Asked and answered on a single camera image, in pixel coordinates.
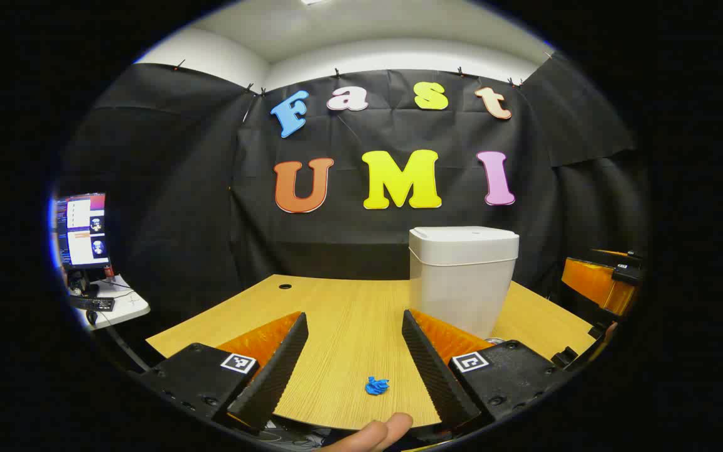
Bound black keyboard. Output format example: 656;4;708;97
70;296;115;313

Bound computer monitor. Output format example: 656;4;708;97
54;193;111;271

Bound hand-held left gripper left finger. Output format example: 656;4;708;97
142;312;309;434

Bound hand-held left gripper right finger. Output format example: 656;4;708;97
401;309;579;434

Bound white side table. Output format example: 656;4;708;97
70;275;151;331

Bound wooden desktop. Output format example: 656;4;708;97
146;274;597;434

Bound white desktop garbage bin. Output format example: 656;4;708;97
409;226;520;340

